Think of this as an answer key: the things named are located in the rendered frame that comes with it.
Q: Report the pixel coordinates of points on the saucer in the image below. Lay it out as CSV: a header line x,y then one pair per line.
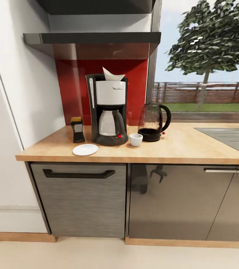
x,y
85,149

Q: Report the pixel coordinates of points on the coffee cup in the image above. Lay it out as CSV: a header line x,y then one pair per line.
x,y
135,139

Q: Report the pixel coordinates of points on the paper coffee filter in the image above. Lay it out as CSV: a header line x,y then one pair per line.
x,y
112,77

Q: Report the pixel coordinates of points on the coffee maker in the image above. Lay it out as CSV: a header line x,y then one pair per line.
x,y
108,101

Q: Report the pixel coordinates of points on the electric kettle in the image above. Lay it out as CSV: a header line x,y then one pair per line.
x,y
150,121

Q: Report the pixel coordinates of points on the fixed window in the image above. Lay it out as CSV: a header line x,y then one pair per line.
x,y
194,71

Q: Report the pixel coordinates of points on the bottle of coffee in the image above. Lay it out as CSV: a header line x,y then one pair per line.
x,y
77,126

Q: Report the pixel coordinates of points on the fridge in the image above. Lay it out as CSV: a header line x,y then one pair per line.
x,y
30,110

